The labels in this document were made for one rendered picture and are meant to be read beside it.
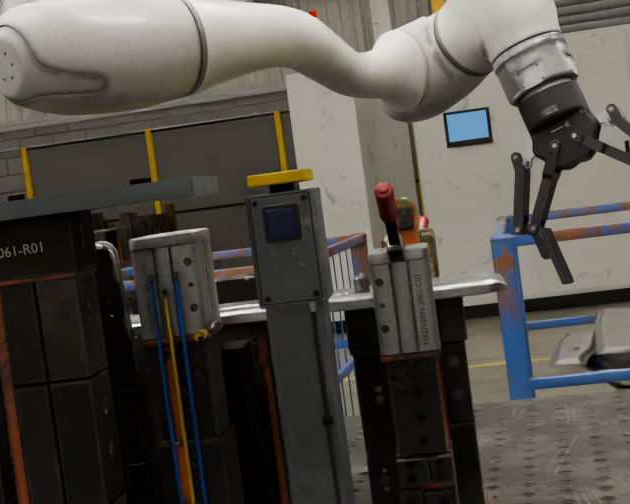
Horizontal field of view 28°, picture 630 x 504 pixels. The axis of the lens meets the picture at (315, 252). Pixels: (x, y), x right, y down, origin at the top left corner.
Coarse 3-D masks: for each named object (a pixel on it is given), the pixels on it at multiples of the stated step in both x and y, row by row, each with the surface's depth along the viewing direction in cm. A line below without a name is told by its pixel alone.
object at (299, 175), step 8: (248, 176) 124; (256, 176) 124; (264, 176) 123; (272, 176) 123; (280, 176) 123; (288, 176) 123; (296, 176) 123; (304, 176) 123; (312, 176) 128; (248, 184) 124; (256, 184) 124; (264, 184) 123; (272, 184) 123; (280, 184) 125; (288, 184) 125; (272, 192) 125
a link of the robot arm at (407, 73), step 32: (192, 0) 120; (224, 0) 124; (224, 32) 120; (256, 32) 123; (288, 32) 127; (320, 32) 132; (416, 32) 155; (224, 64) 121; (256, 64) 125; (288, 64) 130; (320, 64) 135; (352, 64) 143; (384, 64) 153; (416, 64) 154; (448, 64) 154; (352, 96) 151; (384, 96) 155; (416, 96) 155; (448, 96) 157
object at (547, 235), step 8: (544, 232) 146; (552, 232) 149; (544, 240) 146; (552, 240) 147; (552, 248) 146; (552, 256) 146; (560, 256) 147; (560, 264) 146; (560, 272) 146; (568, 272) 147; (568, 280) 146
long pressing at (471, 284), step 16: (480, 272) 165; (352, 288) 167; (448, 288) 149; (464, 288) 149; (480, 288) 149; (496, 288) 150; (224, 304) 168; (240, 304) 165; (256, 304) 163; (336, 304) 151; (352, 304) 151; (368, 304) 150; (224, 320) 152; (240, 320) 152; (256, 320) 152
